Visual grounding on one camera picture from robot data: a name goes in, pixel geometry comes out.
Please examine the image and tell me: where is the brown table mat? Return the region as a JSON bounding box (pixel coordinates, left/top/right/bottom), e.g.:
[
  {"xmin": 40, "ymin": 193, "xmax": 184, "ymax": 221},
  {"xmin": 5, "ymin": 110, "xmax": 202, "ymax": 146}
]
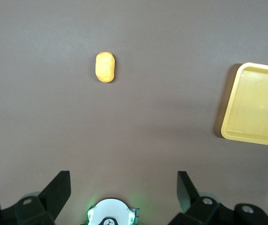
[{"xmin": 0, "ymin": 0, "xmax": 268, "ymax": 225}]

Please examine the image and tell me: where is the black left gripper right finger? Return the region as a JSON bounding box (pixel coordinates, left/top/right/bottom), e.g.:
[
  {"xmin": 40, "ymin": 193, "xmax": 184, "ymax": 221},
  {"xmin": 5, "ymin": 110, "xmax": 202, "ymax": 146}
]
[{"xmin": 169, "ymin": 171, "xmax": 268, "ymax": 225}]

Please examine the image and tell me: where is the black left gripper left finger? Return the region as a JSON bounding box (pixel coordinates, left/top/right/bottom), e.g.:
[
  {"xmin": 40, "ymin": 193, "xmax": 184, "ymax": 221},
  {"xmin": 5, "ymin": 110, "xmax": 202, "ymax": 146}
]
[{"xmin": 0, "ymin": 171, "xmax": 71, "ymax": 225}]

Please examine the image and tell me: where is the yellow plastic tray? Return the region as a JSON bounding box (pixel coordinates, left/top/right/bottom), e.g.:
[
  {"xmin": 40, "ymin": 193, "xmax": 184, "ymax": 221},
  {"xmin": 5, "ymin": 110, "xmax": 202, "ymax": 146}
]
[{"xmin": 220, "ymin": 62, "xmax": 268, "ymax": 148}]

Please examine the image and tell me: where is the yellow toy potato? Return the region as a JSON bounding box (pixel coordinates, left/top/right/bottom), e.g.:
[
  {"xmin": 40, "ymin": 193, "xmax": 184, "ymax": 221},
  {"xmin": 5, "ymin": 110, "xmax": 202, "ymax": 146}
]
[{"xmin": 95, "ymin": 51, "xmax": 115, "ymax": 83}]

